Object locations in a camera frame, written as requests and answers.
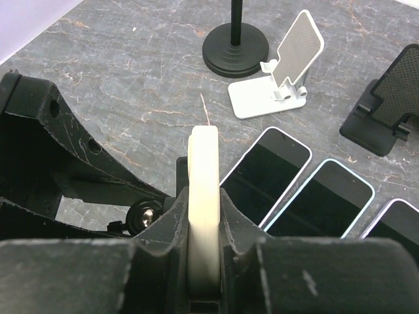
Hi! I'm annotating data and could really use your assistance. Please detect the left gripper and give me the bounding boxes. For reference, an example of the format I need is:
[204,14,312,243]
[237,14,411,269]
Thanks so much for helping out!
[1,71,167,239]

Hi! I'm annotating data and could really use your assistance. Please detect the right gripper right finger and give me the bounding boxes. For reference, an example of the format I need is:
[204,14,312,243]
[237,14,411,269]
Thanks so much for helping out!
[220,191,418,313]

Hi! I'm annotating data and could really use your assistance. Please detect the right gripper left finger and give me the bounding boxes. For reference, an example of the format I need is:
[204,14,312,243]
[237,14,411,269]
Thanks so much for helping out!
[1,191,190,313]

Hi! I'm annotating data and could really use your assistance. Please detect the lavender case phone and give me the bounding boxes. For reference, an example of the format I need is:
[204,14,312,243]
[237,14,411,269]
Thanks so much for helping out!
[220,126,312,226]

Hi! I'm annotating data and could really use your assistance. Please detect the light blue case phone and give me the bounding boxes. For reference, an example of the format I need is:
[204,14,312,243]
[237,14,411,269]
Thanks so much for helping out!
[263,158,375,238]

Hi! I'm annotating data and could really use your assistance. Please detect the cream case phone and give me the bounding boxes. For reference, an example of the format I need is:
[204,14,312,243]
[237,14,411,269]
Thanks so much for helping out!
[187,126,221,300]

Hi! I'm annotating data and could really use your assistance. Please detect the purple phone from pole stand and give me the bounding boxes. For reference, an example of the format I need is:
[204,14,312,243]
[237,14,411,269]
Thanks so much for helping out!
[359,198,418,254]

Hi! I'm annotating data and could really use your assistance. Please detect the black pole stand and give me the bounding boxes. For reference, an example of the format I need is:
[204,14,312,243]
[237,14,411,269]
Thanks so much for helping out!
[202,0,269,79]

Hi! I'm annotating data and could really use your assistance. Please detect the white folding phone stand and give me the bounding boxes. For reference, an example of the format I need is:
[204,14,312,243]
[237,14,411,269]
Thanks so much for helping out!
[228,9,325,119]

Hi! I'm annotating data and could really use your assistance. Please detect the black folding phone stand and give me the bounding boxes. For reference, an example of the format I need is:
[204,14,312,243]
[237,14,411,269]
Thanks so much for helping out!
[339,44,418,157]

